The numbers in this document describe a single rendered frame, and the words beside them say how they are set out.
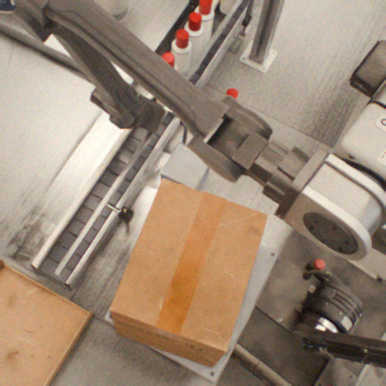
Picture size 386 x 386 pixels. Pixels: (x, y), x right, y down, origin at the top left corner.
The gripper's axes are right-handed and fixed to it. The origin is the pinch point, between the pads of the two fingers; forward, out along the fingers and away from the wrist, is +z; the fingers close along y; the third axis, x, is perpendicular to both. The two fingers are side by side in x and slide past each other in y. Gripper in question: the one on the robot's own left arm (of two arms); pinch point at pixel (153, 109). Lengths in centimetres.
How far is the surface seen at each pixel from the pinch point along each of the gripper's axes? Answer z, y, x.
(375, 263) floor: 93, -87, 35
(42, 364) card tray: -35, -9, 58
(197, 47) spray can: 8.9, -1.9, -18.3
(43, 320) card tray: -30, -4, 51
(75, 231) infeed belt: -19.1, 0.8, 31.8
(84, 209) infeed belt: -15.2, 1.9, 27.3
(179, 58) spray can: 1.8, -0.3, -14.6
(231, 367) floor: 50, -54, 85
